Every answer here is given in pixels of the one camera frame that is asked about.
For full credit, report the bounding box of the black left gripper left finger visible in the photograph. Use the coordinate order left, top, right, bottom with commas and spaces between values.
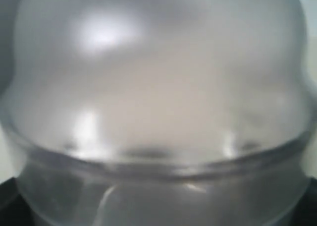
0, 177, 35, 226

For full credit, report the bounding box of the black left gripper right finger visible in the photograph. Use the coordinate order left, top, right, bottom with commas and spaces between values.
277, 178, 317, 226

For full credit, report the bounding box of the clear plastic shaker bottle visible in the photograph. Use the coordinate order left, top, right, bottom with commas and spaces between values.
0, 0, 317, 226

